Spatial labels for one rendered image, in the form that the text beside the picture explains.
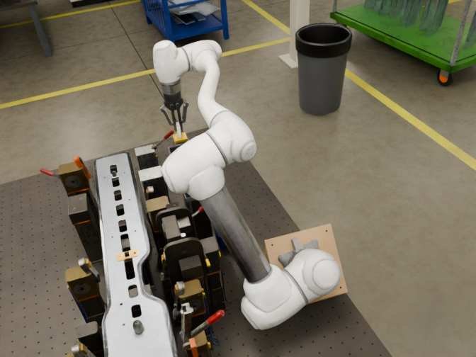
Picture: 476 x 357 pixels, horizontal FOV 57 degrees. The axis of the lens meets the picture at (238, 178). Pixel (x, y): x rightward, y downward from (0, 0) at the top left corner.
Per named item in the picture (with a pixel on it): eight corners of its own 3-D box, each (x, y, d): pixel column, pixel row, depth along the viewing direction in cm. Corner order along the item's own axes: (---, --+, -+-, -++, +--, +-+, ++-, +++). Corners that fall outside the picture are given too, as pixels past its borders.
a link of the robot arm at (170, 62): (162, 86, 180) (191, 77, 185) (155, 50, 170) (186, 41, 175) (152, 76, 187) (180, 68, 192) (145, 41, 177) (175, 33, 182)
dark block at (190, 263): (194, 327, 179) (178, 259, 152) (210, 322, 180) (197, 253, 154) (197, 338, 175) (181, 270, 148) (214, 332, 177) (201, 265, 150)
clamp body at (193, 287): (190, 342, 174) (175, 284, 151) (217, 333, 176) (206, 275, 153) (194, 358, 169) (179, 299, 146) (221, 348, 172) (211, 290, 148)
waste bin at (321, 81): (285, 99, 452) (285, 29, 406) (328, 87, 465) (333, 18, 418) (309, 122, 415) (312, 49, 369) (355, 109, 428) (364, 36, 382)
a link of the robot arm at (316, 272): (336, 273, 180) (358, 280, 158) (299, 299, 177) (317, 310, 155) (314, 240, 180) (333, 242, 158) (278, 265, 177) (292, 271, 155)
